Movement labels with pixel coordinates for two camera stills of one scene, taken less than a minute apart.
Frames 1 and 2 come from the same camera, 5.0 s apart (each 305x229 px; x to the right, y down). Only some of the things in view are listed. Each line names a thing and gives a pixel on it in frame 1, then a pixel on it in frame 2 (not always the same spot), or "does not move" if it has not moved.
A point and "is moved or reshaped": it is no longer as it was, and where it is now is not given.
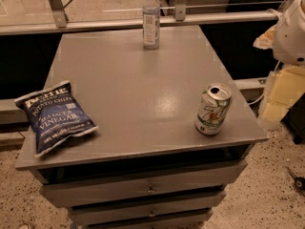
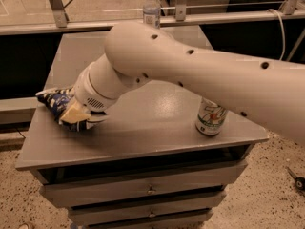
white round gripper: x=291 y=35 → x=90 y=96
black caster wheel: x=298 y=181 does not move
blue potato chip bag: x=56 y=115 is moved or reshaped
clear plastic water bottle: x=152 y=19 does not move
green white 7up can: x=213 y=108 does not move
